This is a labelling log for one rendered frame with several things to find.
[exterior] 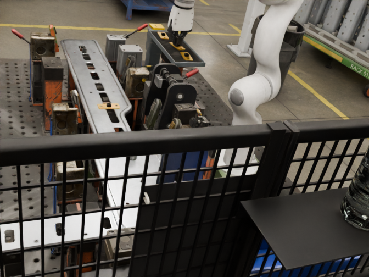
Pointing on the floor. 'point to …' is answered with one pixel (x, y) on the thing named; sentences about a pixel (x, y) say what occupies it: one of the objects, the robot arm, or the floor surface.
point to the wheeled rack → (331, 42)
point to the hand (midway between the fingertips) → (178, 40)
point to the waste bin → (292, 43)
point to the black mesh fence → (197, 143)
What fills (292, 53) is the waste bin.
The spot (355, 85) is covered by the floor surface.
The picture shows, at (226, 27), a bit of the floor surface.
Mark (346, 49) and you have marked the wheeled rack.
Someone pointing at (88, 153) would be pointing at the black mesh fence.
